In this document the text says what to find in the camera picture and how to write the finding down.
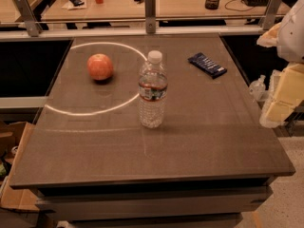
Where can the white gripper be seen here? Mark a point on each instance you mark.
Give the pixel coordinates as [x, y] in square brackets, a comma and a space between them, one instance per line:
[293, 37]

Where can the clear plastic water bottle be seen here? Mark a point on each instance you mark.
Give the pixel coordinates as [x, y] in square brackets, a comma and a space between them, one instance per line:
[153, 86]

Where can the small clear sanitizer bottle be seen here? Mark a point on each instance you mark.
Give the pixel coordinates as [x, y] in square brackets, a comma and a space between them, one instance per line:
[257, 87]

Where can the dark blue snack bar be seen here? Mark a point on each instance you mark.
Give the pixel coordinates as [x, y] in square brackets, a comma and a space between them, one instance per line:
[207, 65]

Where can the black mesh cup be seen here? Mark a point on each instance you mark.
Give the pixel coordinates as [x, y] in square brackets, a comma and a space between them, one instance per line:
[212, 4]

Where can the red apple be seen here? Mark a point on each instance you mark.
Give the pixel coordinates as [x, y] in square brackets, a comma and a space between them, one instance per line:
[100, 67]

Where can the cardboard box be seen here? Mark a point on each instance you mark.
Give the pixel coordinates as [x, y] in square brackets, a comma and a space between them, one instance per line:
[13, 140]

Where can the metal rail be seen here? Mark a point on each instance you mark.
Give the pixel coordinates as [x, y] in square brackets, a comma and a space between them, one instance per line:
[106, 32]

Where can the right metal bracket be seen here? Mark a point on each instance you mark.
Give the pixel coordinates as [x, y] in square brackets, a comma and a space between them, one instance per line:
[269, 17]

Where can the metal bracket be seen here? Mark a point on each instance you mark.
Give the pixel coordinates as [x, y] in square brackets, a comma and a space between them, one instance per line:
[32, 26]
[150, 15]
[269, 17]

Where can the middle metal bracket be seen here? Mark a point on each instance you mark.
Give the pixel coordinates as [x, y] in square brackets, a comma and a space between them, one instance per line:
[150, 15]

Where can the left metal bracket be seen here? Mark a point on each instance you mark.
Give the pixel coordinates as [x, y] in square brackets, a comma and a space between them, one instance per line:
[32, 26]

